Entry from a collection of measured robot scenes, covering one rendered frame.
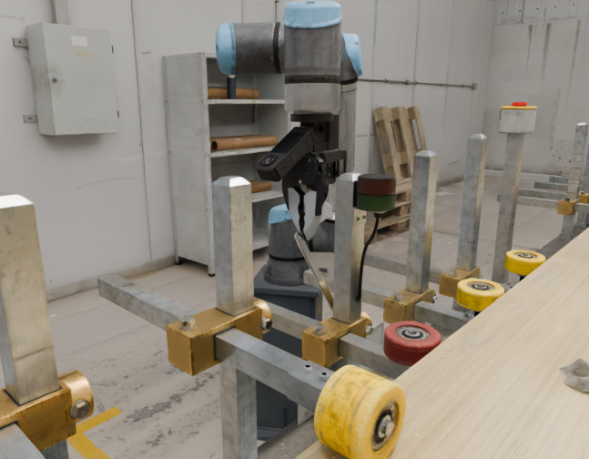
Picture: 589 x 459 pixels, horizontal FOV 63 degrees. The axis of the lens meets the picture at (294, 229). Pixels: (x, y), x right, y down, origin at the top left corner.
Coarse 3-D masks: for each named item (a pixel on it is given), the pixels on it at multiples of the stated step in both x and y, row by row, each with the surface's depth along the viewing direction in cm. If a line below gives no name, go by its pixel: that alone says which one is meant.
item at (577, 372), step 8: (576, 360) 60; (560, 368) 62; (568, 368) 61; (576, 368) 60; (584, 368) 60; (576, 376) 59; (584, 376) 59; (568, 384) 58; (576, 384) 57; (584, 384) 57
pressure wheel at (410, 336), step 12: (396, 324) 73; (408, 324) 73; (420, 324) 73; (384, 336) 71; (396, 336) 69; (408, 336) 70; (420, 336) 70; (432, 336) 69; (384, 348) 71; (396, 348) 68; (408, 348) 67; (420, 348) 67; (432, 348) 67; (396, 360) 68; (408, 360) 67
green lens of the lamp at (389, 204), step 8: (360, 200) 74; (368, 200) 73; (376, 200) 72; (384, 200) 72; (392, 200) 73; (360, 208) 74; (368, 208) 73; (376, 208) 73; (384, 208) 73; (392, 208) 74
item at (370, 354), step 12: (276, 312) 88; (288, 312) 88; (276, 324) 88; (288, 324) 86; (300, 324) 84; (312, 324) 83; (300, 336) 84; (348, 336) 79; (348, 348) 78; (360, 348) 76; (372, 348) 75; (360, 360) 76; (372, 360) 75; (384, 360) 73; (384, 372) 73; (396, 372) 72
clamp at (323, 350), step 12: (324, 324) 81; (336, 324) 81; (348, 324) 81; (360, 324) 83; (312, 336) 77; (324, 336) 77; (336, 336) 78; (360, 336) 83; (312, 348) 78; (324, 348) 76; (336, 348) 78; (312, 360) 78; (324, 360) 77; (336, 360) 79
